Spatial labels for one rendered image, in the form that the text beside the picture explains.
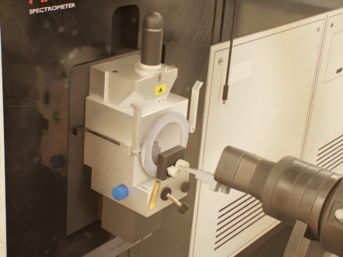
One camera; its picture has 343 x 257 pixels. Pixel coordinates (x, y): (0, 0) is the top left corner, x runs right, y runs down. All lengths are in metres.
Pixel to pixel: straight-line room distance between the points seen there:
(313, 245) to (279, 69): 0.55
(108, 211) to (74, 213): 0.05
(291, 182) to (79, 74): 0.29
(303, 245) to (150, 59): 0.29
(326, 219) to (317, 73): 0.72
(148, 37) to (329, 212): 0.30
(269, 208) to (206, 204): 0.42
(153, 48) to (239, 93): 0.35
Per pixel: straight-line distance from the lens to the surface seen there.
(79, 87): 0.80
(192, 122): 0.84
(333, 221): 0.68
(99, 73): 0.80
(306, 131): 1.41
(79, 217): 0.89
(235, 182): 0.74
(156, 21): 0.78
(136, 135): 0.75
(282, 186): 0.71
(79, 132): 0.82
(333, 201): 0.68
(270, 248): 1.49
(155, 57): 0.79
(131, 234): 0.87
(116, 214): 0.88
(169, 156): 0.80
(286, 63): 1.23
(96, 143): 0.82
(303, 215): 0.71
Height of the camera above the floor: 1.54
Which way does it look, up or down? 23 degrees down
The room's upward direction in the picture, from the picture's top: 5 degrees clockwise
